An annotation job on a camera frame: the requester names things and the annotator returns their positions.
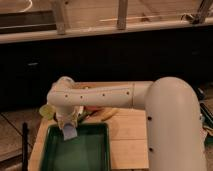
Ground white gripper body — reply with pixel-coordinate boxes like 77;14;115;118
56;107;79;129

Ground light blue sponge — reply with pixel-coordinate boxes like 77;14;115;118
62;124;77;140

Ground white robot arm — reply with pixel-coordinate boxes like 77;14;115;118
47;77;207;171

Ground green plastic tray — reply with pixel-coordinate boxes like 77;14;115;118
39;123;111;171

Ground light green round object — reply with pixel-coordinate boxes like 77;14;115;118
39;104;55;120

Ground yellow banana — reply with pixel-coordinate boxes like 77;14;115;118
101;108;118;121

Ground cluttered items at right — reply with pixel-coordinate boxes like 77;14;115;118
196;88;213;145

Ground black vertical post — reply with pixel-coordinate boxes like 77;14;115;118
22;123;28;171

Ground wooden shelf frame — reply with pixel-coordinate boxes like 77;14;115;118
0;0;213;44

